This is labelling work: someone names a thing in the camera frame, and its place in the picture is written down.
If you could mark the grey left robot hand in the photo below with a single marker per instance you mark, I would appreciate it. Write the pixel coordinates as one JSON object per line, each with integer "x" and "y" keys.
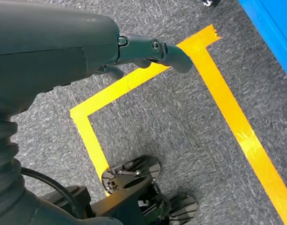
{"x": 51, "y": 46}

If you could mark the blue metal shelf rack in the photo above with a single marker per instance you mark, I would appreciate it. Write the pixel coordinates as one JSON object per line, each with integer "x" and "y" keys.
{"x": 275, "y": 24}

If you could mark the black slotted wheel disc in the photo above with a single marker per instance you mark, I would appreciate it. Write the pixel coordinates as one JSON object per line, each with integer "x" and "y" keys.
{"x": 183, "y": 208}
{"x": 143, "y": 166}

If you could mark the black caster wheel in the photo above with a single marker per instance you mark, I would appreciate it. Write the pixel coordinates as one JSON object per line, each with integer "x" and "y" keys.
{"x": 208, "y": 2}

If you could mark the yellow tape square outline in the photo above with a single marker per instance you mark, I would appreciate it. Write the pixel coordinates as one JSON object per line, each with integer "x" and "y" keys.
{"x": 228, "y": 102}

